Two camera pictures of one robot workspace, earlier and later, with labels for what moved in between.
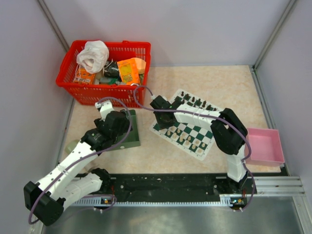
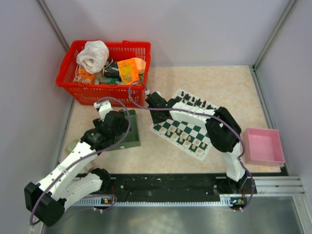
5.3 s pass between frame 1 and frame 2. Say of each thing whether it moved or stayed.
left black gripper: stayed
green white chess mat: stayed
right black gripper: moved
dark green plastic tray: stayed
